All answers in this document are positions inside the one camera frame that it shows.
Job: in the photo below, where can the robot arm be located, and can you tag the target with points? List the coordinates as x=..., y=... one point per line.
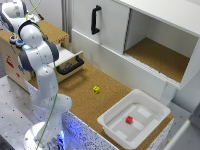
x=44, y=83

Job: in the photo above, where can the yellow block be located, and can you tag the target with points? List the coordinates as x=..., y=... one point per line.
x=96, y=89

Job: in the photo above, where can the white cabinet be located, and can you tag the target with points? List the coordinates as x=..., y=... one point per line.
x=113, y=63

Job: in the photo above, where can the wooden drawer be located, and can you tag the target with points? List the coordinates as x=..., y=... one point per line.
x=68, y=59

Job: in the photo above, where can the white plastic box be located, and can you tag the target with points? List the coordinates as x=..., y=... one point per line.
x=113, y=125

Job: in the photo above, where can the white sliding door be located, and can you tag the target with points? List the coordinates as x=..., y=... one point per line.
x=111, y=23

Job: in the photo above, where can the pink block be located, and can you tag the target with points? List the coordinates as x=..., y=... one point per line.
x=129, y=120

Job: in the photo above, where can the green button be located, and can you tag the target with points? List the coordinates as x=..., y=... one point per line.
x=26, y=47

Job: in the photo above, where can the blue button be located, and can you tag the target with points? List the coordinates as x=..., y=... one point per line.
x=19, y=42

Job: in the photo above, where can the wooden drawer box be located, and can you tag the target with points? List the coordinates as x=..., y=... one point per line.
x=10, y=68

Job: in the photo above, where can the red button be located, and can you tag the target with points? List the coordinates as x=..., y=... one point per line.
x=13, y=39

